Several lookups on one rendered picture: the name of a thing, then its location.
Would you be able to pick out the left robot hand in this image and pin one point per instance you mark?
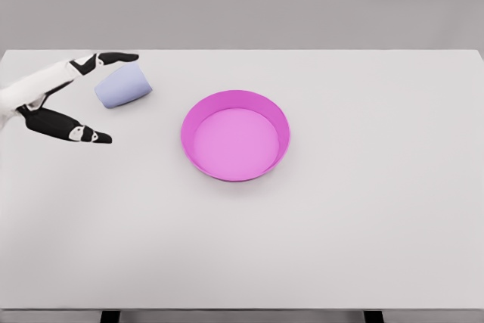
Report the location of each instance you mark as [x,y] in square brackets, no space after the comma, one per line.
[34,86]

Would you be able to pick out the light blue cup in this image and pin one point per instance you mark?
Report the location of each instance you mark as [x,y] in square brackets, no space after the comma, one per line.
[123,86]

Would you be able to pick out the pink plate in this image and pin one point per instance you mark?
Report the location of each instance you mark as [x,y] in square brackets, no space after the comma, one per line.
[235,141]

